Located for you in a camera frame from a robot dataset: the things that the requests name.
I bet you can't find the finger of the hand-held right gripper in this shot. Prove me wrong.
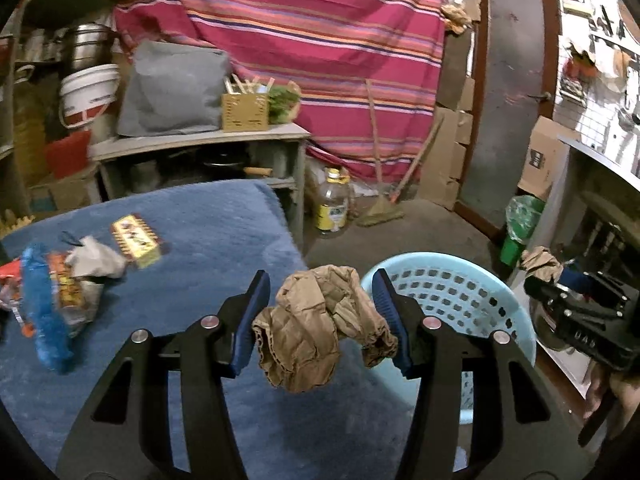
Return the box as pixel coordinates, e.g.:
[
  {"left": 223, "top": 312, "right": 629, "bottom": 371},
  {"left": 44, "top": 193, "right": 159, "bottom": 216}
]
[
  {"left": 523, "top": 276, "right": 596, "bottom": 313},
  {"left": 559, "top": 267, "right": 628, "bottom": 306}
]

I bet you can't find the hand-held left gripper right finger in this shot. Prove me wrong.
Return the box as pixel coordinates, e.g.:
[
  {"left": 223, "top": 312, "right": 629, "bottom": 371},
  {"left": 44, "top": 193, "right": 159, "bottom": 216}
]
[{"left": 371, "top": 268, "right": 593, "bottom": 480}]

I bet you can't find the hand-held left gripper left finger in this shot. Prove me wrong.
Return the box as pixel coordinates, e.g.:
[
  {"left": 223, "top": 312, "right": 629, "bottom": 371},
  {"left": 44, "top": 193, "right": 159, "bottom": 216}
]
[{"left": 56, "top": 270, "right": 273, "bottom": 480}]

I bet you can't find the small brown paper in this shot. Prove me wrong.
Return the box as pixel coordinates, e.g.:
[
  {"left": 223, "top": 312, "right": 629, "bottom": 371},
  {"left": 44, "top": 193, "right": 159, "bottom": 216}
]
[{"left": 519, "top": 246, "right": 566, "bottom": 283}]

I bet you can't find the large brown paper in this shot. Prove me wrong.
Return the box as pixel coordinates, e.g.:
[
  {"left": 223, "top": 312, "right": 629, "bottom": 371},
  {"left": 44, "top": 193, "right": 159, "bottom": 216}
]
[{"left": 251, "top": 264, "right": 399, "bottom": 394}]

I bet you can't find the light blue plastic basket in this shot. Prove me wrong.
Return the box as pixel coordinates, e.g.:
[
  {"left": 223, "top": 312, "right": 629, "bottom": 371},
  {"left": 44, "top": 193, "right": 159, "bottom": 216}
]
[{"left": 360, "top": 252, "right": 538, "bottom": 426}]

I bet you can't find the person's right hand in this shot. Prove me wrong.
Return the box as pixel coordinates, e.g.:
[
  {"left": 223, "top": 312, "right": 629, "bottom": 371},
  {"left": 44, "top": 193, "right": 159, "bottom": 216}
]
[{"left": 584, "top": 362, "right": 640, "bottom": 423}]

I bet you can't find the metal counter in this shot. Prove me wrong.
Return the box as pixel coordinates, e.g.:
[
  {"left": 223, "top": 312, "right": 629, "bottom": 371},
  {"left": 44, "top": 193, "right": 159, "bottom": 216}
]
[{"left": 525, "top": 132, "right": 640, "bottom": 281}]

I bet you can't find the blue fluffy blanket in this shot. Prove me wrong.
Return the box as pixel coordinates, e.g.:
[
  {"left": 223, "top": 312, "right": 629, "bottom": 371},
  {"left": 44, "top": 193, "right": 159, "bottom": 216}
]
[{"left": 0, "top": 180, "right": 416, "bottom": 480}]

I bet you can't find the straw broom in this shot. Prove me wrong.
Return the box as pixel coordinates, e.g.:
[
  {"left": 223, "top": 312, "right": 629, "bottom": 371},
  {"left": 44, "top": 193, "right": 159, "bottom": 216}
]
[{"left": 356, "top": 80, "right": 405, "bottom": 226}]

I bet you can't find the clear oil bottle yellow label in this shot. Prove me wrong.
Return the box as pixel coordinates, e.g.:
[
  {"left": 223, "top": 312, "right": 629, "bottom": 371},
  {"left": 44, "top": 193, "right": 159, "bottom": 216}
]
[{"left": 315, "top": 167, "right": 351, "bottom": 238}]

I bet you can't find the large open cardboard box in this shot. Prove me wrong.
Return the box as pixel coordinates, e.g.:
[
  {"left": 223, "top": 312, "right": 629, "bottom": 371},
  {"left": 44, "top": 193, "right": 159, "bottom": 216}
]
[{"left": 517, "top": 116, "right": 581, "bottom": 201}]

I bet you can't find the small yellow printed box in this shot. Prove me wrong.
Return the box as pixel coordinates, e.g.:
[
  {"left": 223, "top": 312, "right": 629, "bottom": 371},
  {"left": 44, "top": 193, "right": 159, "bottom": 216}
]
[{"left": 110, "top": 214, "right": 167, "bottom": 269}]

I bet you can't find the wooden stick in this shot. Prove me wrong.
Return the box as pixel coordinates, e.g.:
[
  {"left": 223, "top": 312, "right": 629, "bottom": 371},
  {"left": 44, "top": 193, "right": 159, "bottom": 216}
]
[{"left": 394, "top": 115, "right": 446, "bottom": 203}]

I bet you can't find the grey crumpled wrapper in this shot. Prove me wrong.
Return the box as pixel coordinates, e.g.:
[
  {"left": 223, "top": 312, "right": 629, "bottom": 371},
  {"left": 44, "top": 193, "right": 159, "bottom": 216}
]
[{"left": 65, "top": 235, "right": 127, "bottom": 281}]

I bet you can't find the stack of cardboard boxes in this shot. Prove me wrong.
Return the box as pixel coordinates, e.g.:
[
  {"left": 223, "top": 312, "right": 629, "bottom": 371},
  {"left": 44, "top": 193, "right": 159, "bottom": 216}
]
[{"left": 417, "top": 30, "right": 476, "bottom": 211}]

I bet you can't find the grey side cabinet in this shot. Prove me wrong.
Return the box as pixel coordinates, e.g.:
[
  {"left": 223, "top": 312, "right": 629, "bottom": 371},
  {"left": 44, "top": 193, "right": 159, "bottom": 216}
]
[{"left": 89, "top": 122, "right": 312, "bottom": 251}]

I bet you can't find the yellow wooden utensil holder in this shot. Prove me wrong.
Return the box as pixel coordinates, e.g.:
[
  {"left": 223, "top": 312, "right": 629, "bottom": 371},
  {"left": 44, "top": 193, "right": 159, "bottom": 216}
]
[{"left": 221, "top": 74, "right": 275, "bottom": 132}]

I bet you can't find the low cardboard box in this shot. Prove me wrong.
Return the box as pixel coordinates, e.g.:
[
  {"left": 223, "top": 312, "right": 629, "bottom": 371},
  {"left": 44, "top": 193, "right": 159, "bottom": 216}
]
[{"left": 30, "top": 175, "right": 101, "bottom": 213}]

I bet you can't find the green leafy bunch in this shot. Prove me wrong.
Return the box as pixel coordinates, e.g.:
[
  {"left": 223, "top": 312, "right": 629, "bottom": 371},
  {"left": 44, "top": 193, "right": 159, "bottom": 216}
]
[{"left": 267, "top": 82, "right": 301, "bottom": 125}]

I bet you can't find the orange foil wrapper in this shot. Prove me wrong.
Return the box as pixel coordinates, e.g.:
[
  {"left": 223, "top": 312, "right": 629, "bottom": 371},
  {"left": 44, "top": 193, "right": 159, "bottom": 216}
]
[{"left": 0, "top": 259, "right": 36, "bottom": 341}]

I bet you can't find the red plastic basket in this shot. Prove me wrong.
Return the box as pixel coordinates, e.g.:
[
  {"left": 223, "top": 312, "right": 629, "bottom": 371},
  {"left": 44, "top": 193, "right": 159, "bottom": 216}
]
[{"left": 45, "top": 130, "right": 93, "bottom": 178}]

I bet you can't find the grey fabric cover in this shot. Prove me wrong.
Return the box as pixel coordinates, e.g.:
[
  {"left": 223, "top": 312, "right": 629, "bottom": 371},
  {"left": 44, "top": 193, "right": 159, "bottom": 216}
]
[{"left": 117, "top": 40, "right": 233, "bottom": 137}]

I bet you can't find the white plastic bucket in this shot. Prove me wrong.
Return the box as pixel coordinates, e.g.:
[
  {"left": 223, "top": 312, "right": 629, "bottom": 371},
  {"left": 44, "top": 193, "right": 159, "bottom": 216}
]
[{"left": 59, "top": 63, "right": 121, "bottom": 128}]

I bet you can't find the tan hanging bundle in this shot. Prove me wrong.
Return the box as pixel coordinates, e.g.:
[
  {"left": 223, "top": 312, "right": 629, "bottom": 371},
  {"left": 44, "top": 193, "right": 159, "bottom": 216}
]
[{"left": 440, "top": 2, "right": 473, "bottom": 36}]

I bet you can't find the red striped hanging cloth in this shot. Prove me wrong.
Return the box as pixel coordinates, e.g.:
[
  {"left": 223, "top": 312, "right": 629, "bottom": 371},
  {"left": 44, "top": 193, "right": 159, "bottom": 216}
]
[{"left": 114, "top": 0, "right": 448, "bottom": 183}]

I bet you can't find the wooden shelf unit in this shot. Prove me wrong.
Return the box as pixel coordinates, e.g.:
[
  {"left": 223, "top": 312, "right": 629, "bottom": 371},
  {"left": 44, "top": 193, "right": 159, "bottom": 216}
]
[{"left": 0, "top": 0, "right": 116, "bottom": 216}]

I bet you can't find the steel cooking pot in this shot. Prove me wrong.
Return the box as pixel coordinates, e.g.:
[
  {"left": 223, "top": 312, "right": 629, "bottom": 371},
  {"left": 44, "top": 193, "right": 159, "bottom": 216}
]
[{"left": 62, "top": 22, "right": 118, "bottom": 73}]

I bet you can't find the black pan wooden handle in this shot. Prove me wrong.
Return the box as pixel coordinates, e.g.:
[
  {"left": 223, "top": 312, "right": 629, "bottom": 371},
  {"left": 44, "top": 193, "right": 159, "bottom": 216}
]
[{"left": 202, "top": 157, "right": 275, "bottom": 178}]

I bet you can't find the metal door brown frame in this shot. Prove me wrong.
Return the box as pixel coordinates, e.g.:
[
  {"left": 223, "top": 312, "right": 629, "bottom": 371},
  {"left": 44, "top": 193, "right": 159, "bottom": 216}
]
[{"left": 455, "top": 0, "right": 561, "bottom": 241}]

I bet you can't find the wall rack with utensils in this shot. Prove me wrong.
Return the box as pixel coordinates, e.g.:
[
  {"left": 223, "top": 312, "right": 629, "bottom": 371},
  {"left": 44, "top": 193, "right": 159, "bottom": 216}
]
[{"left": 557, "top": 0, "right": 640, "bottom": 176}]

